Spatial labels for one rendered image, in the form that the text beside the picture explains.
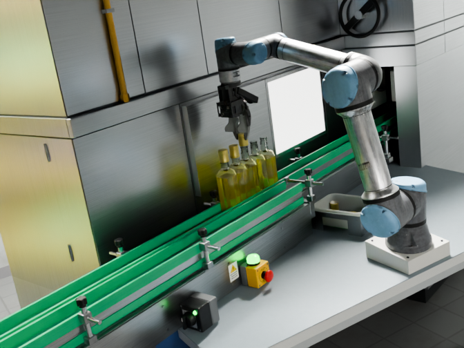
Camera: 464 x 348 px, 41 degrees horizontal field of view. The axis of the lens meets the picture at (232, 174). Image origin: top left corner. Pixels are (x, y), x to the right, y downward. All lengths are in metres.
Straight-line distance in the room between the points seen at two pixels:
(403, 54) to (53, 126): 1.67
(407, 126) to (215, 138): 1.08
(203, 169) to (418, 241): 0.79
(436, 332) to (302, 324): 1.43
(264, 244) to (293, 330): 0.43
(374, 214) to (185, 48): 0.88
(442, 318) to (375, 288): 1.33
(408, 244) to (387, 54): 1.18
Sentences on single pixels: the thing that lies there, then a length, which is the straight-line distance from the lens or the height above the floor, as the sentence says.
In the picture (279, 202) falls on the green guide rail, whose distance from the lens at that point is 2.21.
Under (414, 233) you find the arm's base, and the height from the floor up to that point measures 0.87.
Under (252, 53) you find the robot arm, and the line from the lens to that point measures 2.04.
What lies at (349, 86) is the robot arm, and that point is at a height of 1.38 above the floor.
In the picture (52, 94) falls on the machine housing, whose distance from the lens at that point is 1.92.
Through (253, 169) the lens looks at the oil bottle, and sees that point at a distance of 2.24.
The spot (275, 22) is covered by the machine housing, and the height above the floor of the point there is 1.53.
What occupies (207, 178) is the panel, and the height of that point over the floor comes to 1.04.
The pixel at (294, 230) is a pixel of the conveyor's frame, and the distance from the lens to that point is 2.28.
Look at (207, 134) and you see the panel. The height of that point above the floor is 1.20.
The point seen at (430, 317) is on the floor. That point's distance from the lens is 3.29.
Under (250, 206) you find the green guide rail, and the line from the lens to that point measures 2.20.
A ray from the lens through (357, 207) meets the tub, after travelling 2.49.
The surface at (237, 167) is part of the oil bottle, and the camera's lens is 2.18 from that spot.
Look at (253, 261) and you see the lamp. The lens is 2.02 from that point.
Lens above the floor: 1.70
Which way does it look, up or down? 17 degrees down
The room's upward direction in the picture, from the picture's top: 8 degrees counter-clockwise
